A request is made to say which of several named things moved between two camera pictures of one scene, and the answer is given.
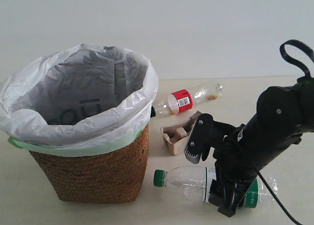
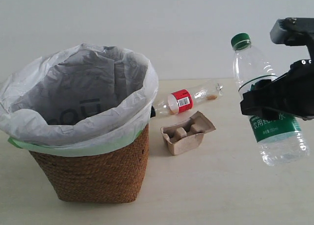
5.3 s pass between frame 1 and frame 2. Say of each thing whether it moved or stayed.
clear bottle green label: moved
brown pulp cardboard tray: stayed
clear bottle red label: stayed
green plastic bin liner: stayed
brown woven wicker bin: stayed
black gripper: moved
